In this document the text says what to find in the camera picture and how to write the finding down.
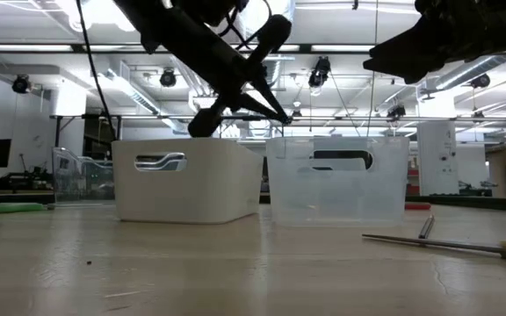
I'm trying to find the overhead light bar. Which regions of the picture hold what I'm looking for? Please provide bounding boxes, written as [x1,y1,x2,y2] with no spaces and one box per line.
[0,42,416,54]

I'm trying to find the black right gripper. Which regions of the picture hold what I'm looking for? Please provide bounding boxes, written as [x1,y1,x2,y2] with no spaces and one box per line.
[362,0,506,84]

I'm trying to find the white column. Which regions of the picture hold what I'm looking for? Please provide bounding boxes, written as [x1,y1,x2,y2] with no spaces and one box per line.
[416,120,458,197]

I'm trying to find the white plastic bin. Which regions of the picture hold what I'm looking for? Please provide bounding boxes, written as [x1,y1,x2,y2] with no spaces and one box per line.
[111,138,265,226]

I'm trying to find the black ceiling lamp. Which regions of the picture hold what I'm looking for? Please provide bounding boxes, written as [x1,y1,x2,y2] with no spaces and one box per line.
[159,68,177,88]
[470,73,491,89]
[307,55,332,89]
[387,104,408,122]
[11,74,31,95]

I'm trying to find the clear acrylic holder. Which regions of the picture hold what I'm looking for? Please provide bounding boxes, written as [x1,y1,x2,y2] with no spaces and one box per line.
[52,147,116,206]

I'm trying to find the translucent plastic bin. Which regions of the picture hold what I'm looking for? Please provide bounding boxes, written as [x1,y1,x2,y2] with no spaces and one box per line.
[264,135,411,228]

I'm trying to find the thin dark paintbrush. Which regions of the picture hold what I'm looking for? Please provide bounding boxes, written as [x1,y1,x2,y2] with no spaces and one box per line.
[417,213,436,241]

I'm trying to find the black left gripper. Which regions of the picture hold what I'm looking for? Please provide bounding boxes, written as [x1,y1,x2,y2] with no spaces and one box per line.
[187,15,293,137]

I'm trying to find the red shelf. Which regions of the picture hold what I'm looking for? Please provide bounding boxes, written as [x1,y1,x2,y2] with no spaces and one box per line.
[406,169,421,197]

